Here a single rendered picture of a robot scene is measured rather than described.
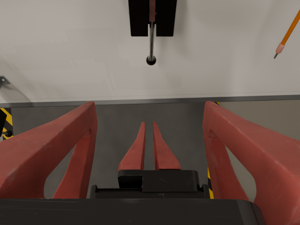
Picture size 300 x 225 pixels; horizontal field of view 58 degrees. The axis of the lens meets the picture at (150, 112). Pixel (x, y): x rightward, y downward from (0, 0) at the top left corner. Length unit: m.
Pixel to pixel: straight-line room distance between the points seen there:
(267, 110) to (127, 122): 0.73
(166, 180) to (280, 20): 0.28
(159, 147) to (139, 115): 1.16
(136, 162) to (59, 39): 0.25
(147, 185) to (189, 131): 1.21
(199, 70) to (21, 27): 0.28
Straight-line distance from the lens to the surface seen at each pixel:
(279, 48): 0.30
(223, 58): 0.46
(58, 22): 0.41
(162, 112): 1.42
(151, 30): 0.28
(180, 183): 0.24
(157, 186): 0.24
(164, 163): 0.25
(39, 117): 1.56
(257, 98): 0.58
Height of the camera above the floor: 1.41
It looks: 83 degrees down
